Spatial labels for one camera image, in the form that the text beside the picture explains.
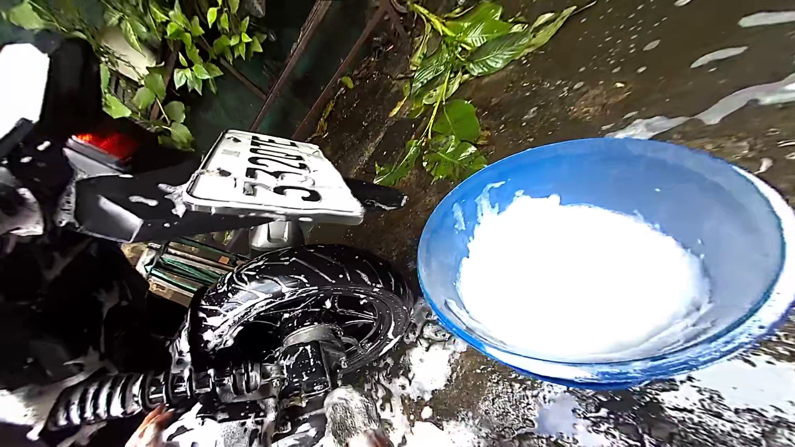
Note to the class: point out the black motorcycle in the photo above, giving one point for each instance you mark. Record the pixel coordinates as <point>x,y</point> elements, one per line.
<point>37,298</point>

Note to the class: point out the climbing plant with small leaves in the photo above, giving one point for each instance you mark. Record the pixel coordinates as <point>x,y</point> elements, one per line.
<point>197,69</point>

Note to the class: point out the black motorcycle rear wheel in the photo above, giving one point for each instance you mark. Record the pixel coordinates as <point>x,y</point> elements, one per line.
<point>298,270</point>

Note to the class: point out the person's left fingers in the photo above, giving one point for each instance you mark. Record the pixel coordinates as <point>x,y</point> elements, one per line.
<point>157,417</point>

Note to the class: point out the person's right fingers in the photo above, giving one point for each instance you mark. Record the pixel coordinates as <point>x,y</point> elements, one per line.
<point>370,440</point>

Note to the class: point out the white license plate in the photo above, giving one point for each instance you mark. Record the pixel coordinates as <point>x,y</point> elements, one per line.
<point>217,186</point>

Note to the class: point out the coil spring shock absorber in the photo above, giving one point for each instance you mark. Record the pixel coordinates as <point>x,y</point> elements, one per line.
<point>133,395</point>

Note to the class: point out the blue plastic basin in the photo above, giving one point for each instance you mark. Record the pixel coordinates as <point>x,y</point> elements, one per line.
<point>646,180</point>

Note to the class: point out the rusty metal frame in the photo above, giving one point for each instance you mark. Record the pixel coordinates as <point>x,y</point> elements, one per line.
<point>292,65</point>

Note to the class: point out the broad-leaved green plant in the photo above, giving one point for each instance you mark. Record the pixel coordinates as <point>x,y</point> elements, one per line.
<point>456,119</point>

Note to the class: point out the red tail light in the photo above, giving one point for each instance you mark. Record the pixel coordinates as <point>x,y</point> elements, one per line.
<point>109,146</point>

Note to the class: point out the stack of green-edged slabs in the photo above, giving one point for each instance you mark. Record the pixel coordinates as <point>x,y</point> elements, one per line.
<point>192,266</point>

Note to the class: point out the person's left hand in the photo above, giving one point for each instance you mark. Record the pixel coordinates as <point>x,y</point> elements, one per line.
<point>148,433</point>

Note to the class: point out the person's right hand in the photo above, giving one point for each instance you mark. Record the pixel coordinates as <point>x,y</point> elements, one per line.
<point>369,441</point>

